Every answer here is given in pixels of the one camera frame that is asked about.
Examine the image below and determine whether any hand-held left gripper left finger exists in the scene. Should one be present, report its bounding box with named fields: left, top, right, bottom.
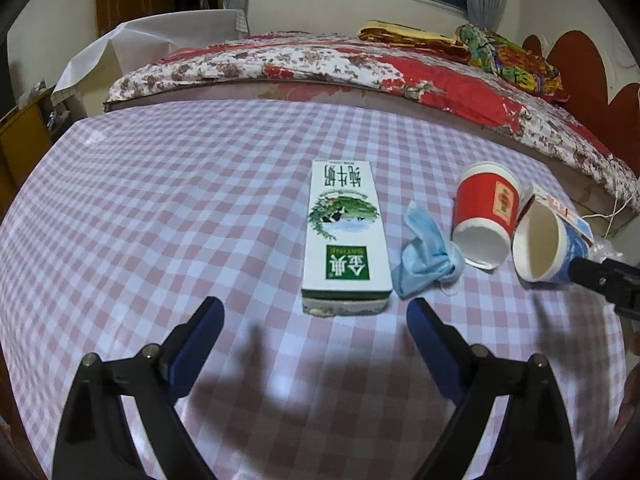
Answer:
left=51, top=296, right=226, bottom=480

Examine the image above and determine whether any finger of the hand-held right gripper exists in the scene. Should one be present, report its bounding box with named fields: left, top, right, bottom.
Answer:
left=567, top=256, right=640, bottom=319

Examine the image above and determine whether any blue paper cup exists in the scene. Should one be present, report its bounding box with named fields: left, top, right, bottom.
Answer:
left=511, top=200, right=591, bottom=285

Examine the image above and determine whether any colourful patterned pillow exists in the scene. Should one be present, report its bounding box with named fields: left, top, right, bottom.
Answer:
left=455, top=24, right=571, bottom=103

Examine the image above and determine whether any blue face mask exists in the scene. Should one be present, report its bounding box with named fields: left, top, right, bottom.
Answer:
left=391, top=200, right=466, bottom=298

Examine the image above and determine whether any red heart-shaped headboard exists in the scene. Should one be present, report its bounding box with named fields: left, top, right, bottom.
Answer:
left=522, top=30, right=640, bottom=181

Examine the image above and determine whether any red paper cup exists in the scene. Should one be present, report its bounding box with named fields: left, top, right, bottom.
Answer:
left=451, top=161, right=522, bottom=269

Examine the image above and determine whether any clear plastic bag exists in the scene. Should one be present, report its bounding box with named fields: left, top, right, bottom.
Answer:
left=590, top=237, right=626, bottom=262

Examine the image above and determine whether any small red and white box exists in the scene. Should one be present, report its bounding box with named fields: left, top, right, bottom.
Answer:
left=522, top=182, right=596, bottom=246

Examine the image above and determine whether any folded yellow blanket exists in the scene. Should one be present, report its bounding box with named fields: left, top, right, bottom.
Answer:
left=357, top=20, right=471, bottom=63

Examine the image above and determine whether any white plastic sheet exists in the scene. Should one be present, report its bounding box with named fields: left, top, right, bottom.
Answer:
left=50, top=8, right=249, bottom=96

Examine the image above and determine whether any pink checkered tablecloth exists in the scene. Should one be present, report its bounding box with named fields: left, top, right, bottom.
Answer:
left=0, top=100, right=628, bottom=480

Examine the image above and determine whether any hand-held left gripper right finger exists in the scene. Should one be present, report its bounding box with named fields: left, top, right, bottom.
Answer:
left=406, top=297, right=573, bottom=480

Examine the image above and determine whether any green and white milk carton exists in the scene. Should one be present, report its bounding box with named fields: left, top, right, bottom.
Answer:
left=300, top=160, right=393, bottom=317

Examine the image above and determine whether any red floral bed cover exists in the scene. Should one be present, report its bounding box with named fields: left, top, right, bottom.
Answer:
left=103, top=31, right=640, bottom=211

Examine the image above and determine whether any yellow wooden cabinet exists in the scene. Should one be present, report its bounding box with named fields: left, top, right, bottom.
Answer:
left=0, top=85, right=76, bottom=196

